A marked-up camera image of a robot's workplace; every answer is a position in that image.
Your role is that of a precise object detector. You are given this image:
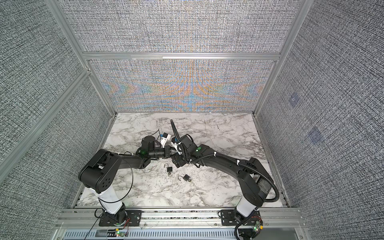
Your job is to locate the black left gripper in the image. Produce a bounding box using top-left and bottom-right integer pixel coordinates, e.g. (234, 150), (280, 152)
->
(149, 146), (177, 160)

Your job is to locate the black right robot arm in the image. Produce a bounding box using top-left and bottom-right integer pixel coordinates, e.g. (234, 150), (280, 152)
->
(171, 135), (280, 218)

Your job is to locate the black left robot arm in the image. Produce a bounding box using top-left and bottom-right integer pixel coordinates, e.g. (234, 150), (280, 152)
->
(78, 136), (172, 226)

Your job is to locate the black padlock with key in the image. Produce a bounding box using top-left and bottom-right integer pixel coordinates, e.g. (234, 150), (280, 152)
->
(164, 164), (173, 176)

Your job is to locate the black padlock lying flat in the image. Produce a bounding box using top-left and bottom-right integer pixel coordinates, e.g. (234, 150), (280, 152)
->
(177, 175), (192, 182)

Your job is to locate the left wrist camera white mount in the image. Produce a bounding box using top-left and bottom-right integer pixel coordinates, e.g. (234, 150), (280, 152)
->
(160, 133), (172, 148)

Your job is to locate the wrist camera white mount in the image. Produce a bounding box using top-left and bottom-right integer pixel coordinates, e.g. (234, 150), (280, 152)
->
(171, 137), (183, 155)
(160, 133), (172, 148)

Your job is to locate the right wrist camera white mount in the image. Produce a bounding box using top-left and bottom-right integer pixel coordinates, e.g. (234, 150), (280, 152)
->
(171, 137), (183, 155)

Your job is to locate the black corrugated cable right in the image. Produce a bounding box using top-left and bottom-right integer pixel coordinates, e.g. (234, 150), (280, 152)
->
(170, 119), (280, 203)

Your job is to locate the thin black cable left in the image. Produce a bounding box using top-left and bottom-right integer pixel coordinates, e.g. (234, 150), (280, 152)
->
(83, 155), (134, 240)

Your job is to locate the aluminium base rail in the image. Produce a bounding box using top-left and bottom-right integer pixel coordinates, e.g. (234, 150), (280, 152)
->
(51, 207), (311, 240)

